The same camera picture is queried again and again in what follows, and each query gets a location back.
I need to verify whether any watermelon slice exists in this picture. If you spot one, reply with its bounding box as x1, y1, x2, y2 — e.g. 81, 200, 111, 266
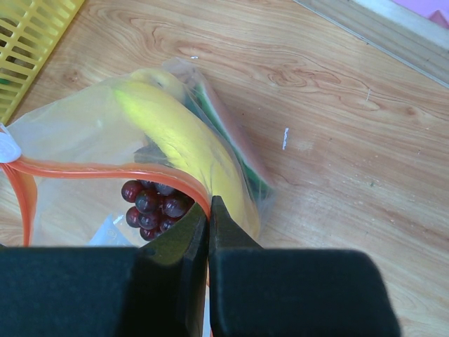
194, 81, 274, 199

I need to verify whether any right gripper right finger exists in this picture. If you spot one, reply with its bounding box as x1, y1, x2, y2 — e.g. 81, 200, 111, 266
208, 196, 401, 336

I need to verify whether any pink shirt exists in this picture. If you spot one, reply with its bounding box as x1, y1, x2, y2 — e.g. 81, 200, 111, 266
429, 10, 449, 29

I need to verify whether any yellow plastic basket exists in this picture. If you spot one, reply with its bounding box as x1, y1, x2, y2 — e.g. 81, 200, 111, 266
1, 0, 83, 124

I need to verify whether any clear zip top bag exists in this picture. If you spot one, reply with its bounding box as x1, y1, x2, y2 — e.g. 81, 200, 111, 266
1, 59, 274, 246

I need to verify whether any yellow banana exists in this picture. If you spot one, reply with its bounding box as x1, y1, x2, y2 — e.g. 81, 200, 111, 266
112, 80, 261, 239

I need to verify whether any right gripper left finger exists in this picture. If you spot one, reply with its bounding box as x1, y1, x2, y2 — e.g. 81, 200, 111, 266
1, 206, 207, 336

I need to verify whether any yellow apple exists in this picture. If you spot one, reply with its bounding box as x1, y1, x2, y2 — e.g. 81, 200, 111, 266
130, 68, 187, 104

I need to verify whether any dark red grape bunch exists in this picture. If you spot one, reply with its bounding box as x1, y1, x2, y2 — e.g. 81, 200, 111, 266
121, 180, 194, 242

